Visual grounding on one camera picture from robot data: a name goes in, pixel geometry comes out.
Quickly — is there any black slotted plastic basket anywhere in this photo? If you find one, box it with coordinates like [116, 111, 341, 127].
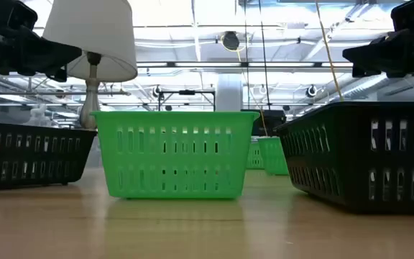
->
[274, 101, 414, 215]
[0, 121, 98, 191]

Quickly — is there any white robot figure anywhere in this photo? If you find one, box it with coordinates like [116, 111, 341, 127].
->
[29, 104, 52, 127]

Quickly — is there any white shade table lamp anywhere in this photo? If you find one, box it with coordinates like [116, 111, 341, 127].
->
[42, 0, 139, 130]

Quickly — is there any thick yellow cable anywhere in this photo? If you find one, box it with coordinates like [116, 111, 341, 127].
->
[314, 0, 344, 102]

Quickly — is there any black hanging cable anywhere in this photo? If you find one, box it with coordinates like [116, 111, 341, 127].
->
[258, 0, 271, 111]
[244, 0, 249, 111]

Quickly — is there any thin yellow cable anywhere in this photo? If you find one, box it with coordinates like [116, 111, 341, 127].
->
[221, 32, 269, 137]

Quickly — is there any black metal gantry frame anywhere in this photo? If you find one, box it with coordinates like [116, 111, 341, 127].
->
[157, 88, 217, 112]

